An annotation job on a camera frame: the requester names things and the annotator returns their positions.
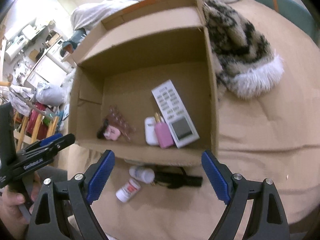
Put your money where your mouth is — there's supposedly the pink pig face toy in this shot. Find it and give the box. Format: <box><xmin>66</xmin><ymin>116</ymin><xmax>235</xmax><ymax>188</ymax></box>
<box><xmin>103</xmin><ymin>126</ymin><xmax>121</xmax><ymax>141</ymax></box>

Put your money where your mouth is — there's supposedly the leopard print fur blanket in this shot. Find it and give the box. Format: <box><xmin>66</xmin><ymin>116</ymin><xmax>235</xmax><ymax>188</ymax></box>
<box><xmin>203</xmin><ymin>0</ymin><xmax>284</xmax><ymax>100</ymax></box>

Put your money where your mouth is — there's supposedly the teal cushion orange stripe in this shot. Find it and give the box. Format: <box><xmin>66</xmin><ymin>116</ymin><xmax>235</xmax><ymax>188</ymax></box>
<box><xmin>255</xmin><ymin>0</ymin><xmax>318</xmax><ymax>43</ymax></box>

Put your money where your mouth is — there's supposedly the white pill bottle red label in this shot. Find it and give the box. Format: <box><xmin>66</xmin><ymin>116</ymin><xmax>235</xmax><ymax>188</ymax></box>
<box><xmin>116</xmin><ymin>178</ymin><xmax>141</xmax><ymax>203</ymax></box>

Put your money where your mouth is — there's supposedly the white washing machine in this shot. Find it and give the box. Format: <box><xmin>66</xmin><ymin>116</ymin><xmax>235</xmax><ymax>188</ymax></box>
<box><xmin>24</xmin><ymin>37</ymin><xmax>73</xmax><ymax>86</ymax></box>

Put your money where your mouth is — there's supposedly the black adapter cable plug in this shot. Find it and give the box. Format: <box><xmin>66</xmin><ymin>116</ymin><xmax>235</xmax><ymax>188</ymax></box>
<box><xmin>153</xmin><ymin>167</ymin><xmax>203</xmax><ymax>189</ymax></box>

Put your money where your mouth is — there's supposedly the maroon hair claw clip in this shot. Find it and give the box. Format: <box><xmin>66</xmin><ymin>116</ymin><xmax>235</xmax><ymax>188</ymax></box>
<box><xmin>97</xmin><ymin>105</ymin><xmax>135</xmax><ymax>141</ymax></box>

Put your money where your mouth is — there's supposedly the teal cushion by duvet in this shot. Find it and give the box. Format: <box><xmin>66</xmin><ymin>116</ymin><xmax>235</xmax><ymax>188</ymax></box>
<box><xmin>60</xmin><ymin>28</ymin><xmax>87</xmax><ymax>57</ymax></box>

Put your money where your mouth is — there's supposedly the grey plastic bag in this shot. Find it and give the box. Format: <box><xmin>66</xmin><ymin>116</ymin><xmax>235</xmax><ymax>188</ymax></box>
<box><xmin>36</xmin><ymin>82</ymin><xmax>66</xmax><ymax>107</ymax></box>

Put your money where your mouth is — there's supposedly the pink perfume bottle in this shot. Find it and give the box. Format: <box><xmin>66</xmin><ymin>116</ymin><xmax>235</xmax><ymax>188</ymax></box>
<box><xmin>155</xmin><ymin>113</ymin><xmax>174</xmax><ymax>149</ymax></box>

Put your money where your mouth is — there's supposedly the small white case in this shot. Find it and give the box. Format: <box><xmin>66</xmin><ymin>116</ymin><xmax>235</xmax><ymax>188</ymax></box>
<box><xmin>144</xmin><ymin>116</ymin><xmax>159</xmax><ymax>146</ymax></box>

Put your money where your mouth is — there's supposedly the brown cardboard box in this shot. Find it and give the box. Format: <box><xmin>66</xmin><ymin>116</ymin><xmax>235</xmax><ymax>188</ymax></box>
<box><xmin>68</xmin><ymin>0</ymin><xmax>218</xmax><ymax>166</ymax></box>

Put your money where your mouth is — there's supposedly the white pill bottle blue label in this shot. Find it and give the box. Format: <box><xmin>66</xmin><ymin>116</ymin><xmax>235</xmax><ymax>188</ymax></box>
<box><xmin>129</xmin><ymin>166</ymin><xmax>155</xmax><ymax>184</ymax></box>

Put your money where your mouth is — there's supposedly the white remote control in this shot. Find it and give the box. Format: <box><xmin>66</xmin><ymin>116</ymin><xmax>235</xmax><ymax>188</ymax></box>
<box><xmin>152</xmin><ymin>80</ymin><xmax>200</xmax><ymax>148</ymax></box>

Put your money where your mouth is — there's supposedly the person's left hand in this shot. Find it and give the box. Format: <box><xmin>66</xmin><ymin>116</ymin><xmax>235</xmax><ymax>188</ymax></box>
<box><xmin>1</xmin><ymin>185</ymin><xmax>29</xmax><ymax>239</ymax></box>

